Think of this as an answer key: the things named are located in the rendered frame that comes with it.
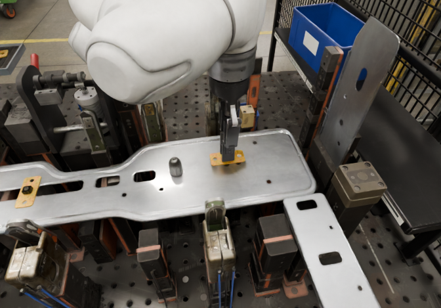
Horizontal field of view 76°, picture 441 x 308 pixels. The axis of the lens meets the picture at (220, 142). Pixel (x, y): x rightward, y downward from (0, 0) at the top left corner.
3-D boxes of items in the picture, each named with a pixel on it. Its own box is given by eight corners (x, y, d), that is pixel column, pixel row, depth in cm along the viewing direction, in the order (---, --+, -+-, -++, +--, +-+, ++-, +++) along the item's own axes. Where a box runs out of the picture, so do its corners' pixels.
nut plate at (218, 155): (211, 166, 67) (211, 163, 67) (209, 154, 70) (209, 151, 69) (245, 161, 68) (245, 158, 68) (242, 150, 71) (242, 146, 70)
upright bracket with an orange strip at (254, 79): (240, 181, 104) (251, 59, 68) (239, 178, 105) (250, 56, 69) (248, 180, 104) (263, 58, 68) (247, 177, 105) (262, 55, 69)
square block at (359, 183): (313, 261, 84) (354, 194, 58) (302, 236, 90) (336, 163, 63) (338, 256, 85) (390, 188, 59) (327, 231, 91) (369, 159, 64)
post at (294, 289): (287, 299, 77) (311, 258, 56) (274, 259, 84) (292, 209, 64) (308, 295, 78) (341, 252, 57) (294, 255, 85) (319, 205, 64)
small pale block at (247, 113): (236, 192, 101) (242, 113, 74) (234, 184, 103) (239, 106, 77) (246, 190, 101) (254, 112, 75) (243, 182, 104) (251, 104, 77)
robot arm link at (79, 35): (105, 77, 134) (58, 48, 121) (125, 44, 135) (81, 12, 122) (115, 79, 121) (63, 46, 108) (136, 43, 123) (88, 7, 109)
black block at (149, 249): (154, 313, 75) (128, 275, 54) (153, 272, 82) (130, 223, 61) (184, 307, 76) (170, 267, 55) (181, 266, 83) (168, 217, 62)
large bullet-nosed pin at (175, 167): (170, 180, 69) (167, 164, 65) (170, 171, 72) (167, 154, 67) (184, 179, 70) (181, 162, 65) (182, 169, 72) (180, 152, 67)
